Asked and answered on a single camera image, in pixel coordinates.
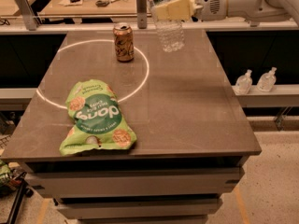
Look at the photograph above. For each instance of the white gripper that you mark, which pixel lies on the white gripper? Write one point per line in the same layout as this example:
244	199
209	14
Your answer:
211	4

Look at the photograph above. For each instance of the clear plastic water bottle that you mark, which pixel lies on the clear plastic water bottle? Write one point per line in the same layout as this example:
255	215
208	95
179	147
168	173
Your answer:
169	32

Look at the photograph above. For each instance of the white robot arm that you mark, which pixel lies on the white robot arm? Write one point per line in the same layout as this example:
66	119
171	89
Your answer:
262	10

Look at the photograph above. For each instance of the left clear sanitizer bottle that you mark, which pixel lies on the left clear sanitizer bottle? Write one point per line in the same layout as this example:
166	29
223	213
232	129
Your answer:
243	83

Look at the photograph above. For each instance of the clear sanitizer bottle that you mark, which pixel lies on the clear sanitizer bottle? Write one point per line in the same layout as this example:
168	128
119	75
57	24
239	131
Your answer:
243	83
267	80

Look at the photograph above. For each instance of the right clear sanitizer bottle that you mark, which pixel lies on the right clear sanitizer bottle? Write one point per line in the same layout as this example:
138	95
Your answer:
267	80

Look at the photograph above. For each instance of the gold soda can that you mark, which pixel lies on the gold soda can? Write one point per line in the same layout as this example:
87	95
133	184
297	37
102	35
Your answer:
123	41

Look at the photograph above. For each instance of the green rice cracker bag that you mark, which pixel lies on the green rice cracker bag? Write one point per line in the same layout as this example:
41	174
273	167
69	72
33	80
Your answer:
98	120

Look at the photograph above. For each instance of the grey drawer cabinet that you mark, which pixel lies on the grey drawer cabinet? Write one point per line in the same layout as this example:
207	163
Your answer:
141	188

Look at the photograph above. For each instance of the black stand on floor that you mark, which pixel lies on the black stand on floor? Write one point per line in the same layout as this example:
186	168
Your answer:
23	191

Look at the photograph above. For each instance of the middle metal bracket post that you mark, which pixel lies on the middle metal bracket post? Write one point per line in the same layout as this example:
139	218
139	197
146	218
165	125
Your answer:
141	11

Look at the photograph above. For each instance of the metal bracket post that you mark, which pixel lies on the metal bracket post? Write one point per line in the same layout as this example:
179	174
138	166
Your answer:
141	11
31	22

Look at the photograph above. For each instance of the left metal bracket post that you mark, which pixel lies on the left metal bracket post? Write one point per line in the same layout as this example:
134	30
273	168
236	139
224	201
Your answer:
31	22

